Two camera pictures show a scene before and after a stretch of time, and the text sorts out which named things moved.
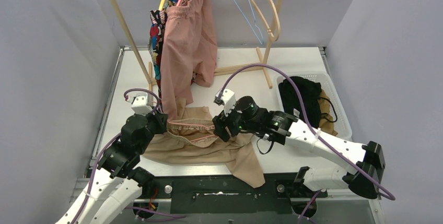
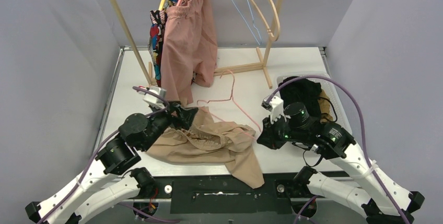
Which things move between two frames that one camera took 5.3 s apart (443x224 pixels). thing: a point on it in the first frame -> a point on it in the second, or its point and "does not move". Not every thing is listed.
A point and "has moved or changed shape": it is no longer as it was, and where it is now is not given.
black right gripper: x=221 y=121 -> x=268 y=136
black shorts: x=310 y=91 does not move
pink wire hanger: x=211 y=127 -> x=231 y=97
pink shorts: x=188 y=47 does not move
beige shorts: x=191 y=139 has moved or changed shape
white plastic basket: x=341 y=123 does not move
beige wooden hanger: x=273 y=38 does not move
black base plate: x=221 y=194 does not move
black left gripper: x=160 y=121 -> x=176 y=114
